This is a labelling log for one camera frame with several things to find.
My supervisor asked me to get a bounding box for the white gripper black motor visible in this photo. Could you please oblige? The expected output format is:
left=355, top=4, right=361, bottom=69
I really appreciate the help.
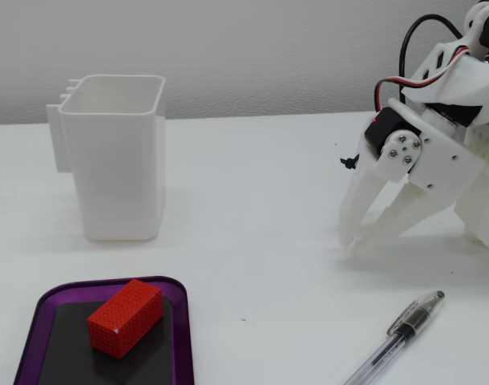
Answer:
left=339, top=98, right=487, bottom=251

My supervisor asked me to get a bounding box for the red cube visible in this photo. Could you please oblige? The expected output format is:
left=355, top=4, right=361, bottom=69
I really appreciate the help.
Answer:
left=87, top=278, right=164, bottom=359

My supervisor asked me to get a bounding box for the clear ballpoint pen black cap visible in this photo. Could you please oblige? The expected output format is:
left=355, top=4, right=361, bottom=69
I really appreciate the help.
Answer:
left=341, top=290, right=447, bottom=385

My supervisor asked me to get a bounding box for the purple metal tray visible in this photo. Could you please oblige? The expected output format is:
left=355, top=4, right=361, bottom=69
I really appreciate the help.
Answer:
left=12, top=275, right=196, bottom=385

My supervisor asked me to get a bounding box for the white plastic container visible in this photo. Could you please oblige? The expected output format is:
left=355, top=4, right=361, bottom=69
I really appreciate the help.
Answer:
left=46, top=74, right=168, bottom=242

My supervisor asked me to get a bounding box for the black tray mat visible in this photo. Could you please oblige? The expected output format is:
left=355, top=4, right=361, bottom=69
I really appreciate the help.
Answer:
left=37, top=298, right=177, bottom=385

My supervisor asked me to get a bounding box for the red white black servo wire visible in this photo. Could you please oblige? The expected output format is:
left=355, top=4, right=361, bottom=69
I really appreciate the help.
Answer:
left=374, top=46, right=470, bottom=118

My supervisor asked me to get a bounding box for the black cable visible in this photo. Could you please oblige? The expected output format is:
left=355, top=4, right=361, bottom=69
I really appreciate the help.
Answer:
left=399, top=14, right=472, bottom=106

